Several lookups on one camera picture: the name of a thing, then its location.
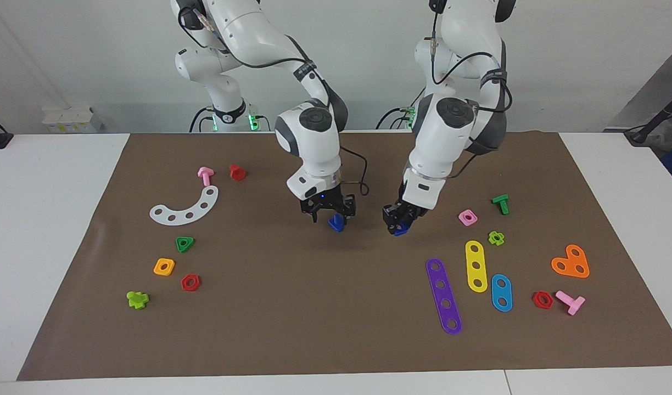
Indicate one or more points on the red hexagon nut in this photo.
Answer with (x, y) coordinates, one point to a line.
(184, 285)
(536, 302)

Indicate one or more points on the purple four-hole strip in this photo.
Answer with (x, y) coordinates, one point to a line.
(443, 293)

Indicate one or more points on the white cardboard box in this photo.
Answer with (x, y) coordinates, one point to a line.
(72, 119)

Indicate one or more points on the yellow square nut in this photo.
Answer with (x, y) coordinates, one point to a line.
(170, 263)

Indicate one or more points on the white curved hole plate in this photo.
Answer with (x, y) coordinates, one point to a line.
(196, 211)

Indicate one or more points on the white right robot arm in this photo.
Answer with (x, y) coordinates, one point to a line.
(308, 131)

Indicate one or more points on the yellow three-hole strip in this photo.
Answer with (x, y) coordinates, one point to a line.
(476, 258)

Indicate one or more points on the pink plastic screw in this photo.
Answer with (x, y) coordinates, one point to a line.
(572, 303)
(206, 174)

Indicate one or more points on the lime flower nut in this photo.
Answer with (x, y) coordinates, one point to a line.
(491, 237)

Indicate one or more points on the brown table mat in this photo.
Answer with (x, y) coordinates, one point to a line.
(325, 307)

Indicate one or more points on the pink square nut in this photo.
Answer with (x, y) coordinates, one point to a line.
(462, 221)

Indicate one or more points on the orange heart-shaped plate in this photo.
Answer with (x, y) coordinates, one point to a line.
(571, 264)

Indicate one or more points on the black stand pole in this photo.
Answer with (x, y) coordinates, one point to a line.
(657, 120)

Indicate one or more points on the blue two-hole strip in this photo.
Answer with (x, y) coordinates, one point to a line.
(502, 293)

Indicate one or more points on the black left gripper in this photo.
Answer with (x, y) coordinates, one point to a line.
(404, 211)

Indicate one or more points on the red plastic screw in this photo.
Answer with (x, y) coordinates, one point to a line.
(237, 173)

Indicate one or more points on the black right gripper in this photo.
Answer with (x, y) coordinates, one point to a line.
(330, 202)

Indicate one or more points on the blue square nut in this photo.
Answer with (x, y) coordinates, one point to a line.
(402, 230)

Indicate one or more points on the green plastic screw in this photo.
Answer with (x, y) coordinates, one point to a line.
(502, 204)

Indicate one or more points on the lime cross-head screw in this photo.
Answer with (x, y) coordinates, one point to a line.
(137, 300)

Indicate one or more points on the blue plastic screw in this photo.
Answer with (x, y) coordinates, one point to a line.
(336, 223)

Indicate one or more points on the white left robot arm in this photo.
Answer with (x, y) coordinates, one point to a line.
(446, 131)

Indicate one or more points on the green triangle nut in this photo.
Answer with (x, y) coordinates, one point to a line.
(190, 241)

